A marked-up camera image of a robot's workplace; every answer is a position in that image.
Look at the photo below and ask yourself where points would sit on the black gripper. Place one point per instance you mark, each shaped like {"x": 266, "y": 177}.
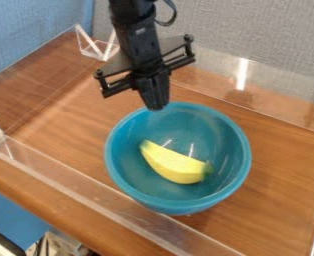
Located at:
{"x": 143, "y": 65}

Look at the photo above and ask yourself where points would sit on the clear acrylic corner bracket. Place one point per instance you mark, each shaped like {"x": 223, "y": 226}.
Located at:
{"x": 100, "y": 50}

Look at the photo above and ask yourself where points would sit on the clear acrylic barrier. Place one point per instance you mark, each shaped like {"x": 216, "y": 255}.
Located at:
{"x": 272, "y": 91}
{"x": 165, "y": 232}

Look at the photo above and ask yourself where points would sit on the clear acrylic front barrier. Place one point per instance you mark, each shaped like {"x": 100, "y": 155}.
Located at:
{"x": 165, "y": 232}

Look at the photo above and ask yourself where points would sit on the yellow toy banana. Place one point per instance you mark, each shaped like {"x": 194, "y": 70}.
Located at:
{"x": 173, "y": 166}

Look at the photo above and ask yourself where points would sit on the clear acrylic back barrier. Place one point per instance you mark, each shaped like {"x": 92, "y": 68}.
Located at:
{"x": 272, "y": 91}

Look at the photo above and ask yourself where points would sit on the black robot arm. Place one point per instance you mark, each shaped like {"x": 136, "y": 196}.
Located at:
{"x": 132, "y": 10}

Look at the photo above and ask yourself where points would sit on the blue plastic bowl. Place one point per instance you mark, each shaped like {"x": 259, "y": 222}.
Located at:
{"x": 200, "y": 133}

